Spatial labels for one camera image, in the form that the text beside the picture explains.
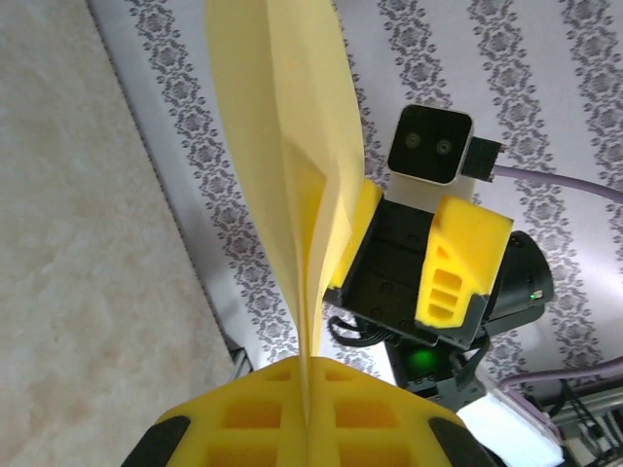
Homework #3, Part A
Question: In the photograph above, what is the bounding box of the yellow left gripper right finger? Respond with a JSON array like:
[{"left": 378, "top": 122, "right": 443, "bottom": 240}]
[{"left": 310, "top": 357, "right": 495, "bottom": 467}]

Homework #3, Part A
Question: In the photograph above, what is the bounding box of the wide aluminium frame rail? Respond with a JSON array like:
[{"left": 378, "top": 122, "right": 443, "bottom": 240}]
[{"left": 539, "top": 383, "right": 623, "bottom": 467}]

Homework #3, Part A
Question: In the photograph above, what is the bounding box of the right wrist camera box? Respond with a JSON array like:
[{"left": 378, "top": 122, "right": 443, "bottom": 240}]
[{"left": 386, "top": 103, "right": 503, "bottom": 215}]

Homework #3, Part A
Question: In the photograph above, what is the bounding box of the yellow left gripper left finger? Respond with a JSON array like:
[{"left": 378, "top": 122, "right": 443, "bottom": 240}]
[{"left": 121, "top": 356, "right": 312, "bottom": 467}]

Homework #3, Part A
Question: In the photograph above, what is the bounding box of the yellow paper sheet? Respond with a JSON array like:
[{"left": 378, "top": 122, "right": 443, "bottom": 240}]
[{"left": 202, "top": 0, "right": 367, "bottom": 429}]

